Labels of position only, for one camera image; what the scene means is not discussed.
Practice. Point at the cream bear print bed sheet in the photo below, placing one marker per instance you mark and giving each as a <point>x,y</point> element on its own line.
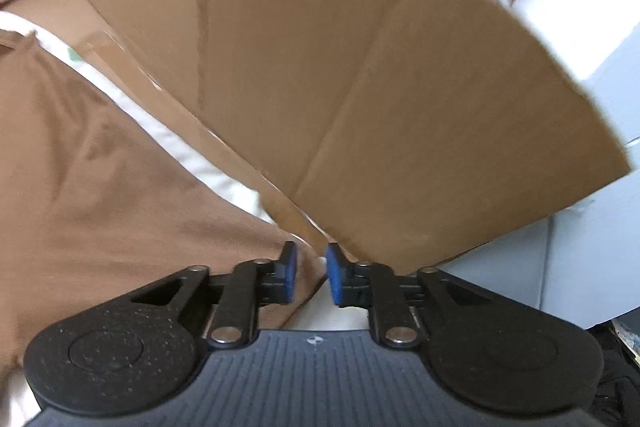
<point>165,132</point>

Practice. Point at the black clothes pile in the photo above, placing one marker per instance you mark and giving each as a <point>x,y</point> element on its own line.
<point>620,382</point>

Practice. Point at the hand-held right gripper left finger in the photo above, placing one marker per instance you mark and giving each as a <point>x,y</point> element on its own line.
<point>289,269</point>

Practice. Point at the brown printed t-shirt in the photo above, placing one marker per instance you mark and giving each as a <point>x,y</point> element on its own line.
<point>100,207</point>

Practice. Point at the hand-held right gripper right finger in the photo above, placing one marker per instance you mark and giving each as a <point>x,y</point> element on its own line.
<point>334,274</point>

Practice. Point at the flattened cardboard box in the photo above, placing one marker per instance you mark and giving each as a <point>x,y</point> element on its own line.
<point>375,82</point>

